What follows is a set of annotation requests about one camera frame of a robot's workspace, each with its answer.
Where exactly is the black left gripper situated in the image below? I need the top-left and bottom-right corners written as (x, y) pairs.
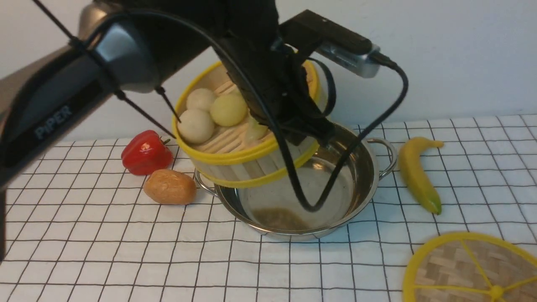
top-left (220, 36), bottom-right (336, 145)

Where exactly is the bamboo steamer basket yellow rim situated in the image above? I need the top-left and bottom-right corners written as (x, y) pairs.
top-left (172, 61), bottom-right (327, 188)

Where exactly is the woven bamboo steamer lid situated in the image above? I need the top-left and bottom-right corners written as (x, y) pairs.
top-left (401, 232), bottom-right (537, 302)

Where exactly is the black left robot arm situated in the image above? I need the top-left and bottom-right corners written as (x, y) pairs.
top-left (1, 0), bottom-right (341, 258)

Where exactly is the stainless steel pot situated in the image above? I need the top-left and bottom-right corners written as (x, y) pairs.
top-left (194, 125), bottom-right (397, 242)

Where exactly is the yellow-green round bun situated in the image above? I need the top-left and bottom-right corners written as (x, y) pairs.
top-left (209, 93), bottom-right (248, 128)

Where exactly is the red bell pepper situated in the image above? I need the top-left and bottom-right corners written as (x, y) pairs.
top-left (121, 130), bottom-right (173, 176)

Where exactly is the brown potato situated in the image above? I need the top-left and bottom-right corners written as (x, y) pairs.
top-left (143, 169), bottom-right (197, 205)

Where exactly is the yellow banana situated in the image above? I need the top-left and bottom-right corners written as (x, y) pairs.
top-left (399, 136), bottom-right (444, 215)

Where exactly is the white black-grid tablecloth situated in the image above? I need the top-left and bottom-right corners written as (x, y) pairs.
top-left (0, 115), bottom-right (537, 302)

